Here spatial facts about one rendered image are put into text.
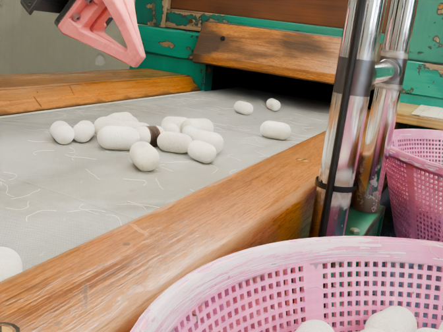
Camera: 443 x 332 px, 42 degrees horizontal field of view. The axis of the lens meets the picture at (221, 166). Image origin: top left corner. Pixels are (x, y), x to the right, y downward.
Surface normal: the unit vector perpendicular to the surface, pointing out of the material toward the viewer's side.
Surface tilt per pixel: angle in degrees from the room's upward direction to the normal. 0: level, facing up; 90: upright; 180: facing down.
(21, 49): 90
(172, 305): 75
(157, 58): 88
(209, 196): 0
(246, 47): 67
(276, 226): 90
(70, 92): 45
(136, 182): 0
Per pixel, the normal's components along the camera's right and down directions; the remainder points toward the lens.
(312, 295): 0.50, -0.04
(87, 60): -0.43, 0.18
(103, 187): 0.12, -0.96
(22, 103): 0.72, -0.54
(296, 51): -0.33, -0.22
